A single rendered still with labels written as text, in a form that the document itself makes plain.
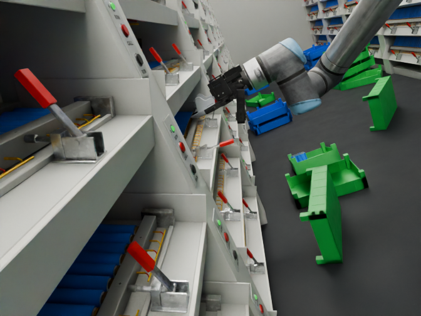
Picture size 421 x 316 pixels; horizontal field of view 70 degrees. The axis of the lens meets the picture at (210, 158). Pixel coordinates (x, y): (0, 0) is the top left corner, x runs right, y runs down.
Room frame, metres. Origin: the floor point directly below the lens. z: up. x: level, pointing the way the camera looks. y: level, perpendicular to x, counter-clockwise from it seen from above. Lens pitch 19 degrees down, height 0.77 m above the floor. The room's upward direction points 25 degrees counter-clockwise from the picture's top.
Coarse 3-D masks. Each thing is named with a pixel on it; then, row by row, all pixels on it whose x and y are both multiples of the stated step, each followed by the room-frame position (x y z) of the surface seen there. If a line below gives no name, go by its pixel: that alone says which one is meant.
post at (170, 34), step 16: (144, 32) 1.14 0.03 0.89; (160, 32) 1.13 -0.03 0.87; (176, 32) 1.12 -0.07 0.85; (144, 48) 1.15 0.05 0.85; (160, 48) 1.13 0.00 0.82; (192, 48) 1.11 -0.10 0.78; (192, 96) 1.13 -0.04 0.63; (208, 96) 1.12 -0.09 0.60; (224, 128) 1.11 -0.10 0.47; (240, 160) 1.11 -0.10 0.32; (256, 192) 1.17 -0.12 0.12
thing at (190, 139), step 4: (204, 116) 1.06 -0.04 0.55; (192, 120) 0.95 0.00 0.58; (196, 120) 0.95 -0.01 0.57; (192, 124) 0.91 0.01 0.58; (196, 124) 0.91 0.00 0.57; (192, 128) 0.87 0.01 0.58; (196, 128) 0.90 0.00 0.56; (188, 132) 0.83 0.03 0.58; (192, 132) 0.82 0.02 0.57; (188, 136) 0.79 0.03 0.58; (192, 136) 0.79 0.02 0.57; (200, 136) 0.83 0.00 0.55; (188, 140) 0.76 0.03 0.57; (192, 140) 0.77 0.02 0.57; (188, 144) 0.73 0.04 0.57; (192, 144) 0.77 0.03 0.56; (192, 148) 0.74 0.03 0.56; (196, 156) 0.68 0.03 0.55; (196, 160) 0.66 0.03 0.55
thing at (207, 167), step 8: (184, 104) 1.13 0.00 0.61; (192, 104) 1.13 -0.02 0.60; (216, 112) 1.11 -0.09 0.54; (200, 128) 0.94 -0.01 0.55; (208, 128) 0.94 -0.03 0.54; (216, 128) 0.93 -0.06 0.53; (208, 136) 0.86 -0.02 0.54; (216, 136) 0.85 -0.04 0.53; (200, 144) 0.79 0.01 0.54; (208, 144) 0.79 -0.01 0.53; (216, 144) 0.78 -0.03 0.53; (192, 152) 0.73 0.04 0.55; (216, 152) 0.75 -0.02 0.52; (200, 160) 0.68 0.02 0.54; (208, 160) 0.68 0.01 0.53; (216, 160) 0.75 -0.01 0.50; (200, 168) 0.52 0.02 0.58; (208, 168) 0.63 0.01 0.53; (208, 176) 0.52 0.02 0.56; (208, 184) 0.52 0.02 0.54
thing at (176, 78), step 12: (156, 60) 1.14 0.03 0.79; (168, 60) 1.13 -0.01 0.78; (180, 60) 1.10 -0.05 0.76; (192, 60) 1.11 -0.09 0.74; (156, 72) 0.52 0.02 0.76; (168, 72) 0.69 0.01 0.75; (180, 72) 0.92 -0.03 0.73; (192, 72) 0.91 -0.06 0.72; (168, 84) 0.69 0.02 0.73; (180, 84) 0.70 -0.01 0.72; (192, 84) 0.88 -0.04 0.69; (168, 96) 0.56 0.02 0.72; (180, 96) 0.67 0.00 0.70
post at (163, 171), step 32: (96, 0) 0.44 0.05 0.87; (0, 32) 0.46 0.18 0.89; (32, 32) 0.45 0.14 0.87; (64, 32) 0.44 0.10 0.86; (96, 32) 0.43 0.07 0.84; (0, 64) 0.46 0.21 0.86; (32, 64) 0.46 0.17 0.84; (64, 64) 0.45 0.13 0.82; (96, 64) 0.44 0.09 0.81; (128, 64) 0.43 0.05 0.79; (160, 96) 0.50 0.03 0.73; (160, 128) 0.43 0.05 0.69; (160, 160) 0.43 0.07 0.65; (192, 160) 0.51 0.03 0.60; (160, 192) 0.44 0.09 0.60; (192, 192) 0.43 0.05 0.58; (224, 224) 0.51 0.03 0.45; (224, 256) 0.43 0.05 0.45; (256, 288) 0.52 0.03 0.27
